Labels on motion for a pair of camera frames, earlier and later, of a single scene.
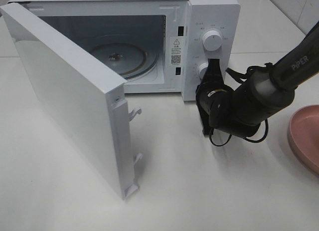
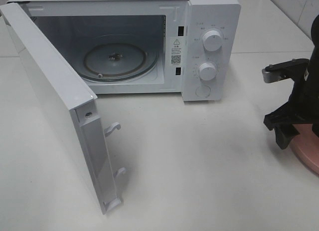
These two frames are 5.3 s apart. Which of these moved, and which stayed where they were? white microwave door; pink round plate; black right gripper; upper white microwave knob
Moved: white microwave door; black right gripper
Stayed: upper white microwave knob; pink round plate
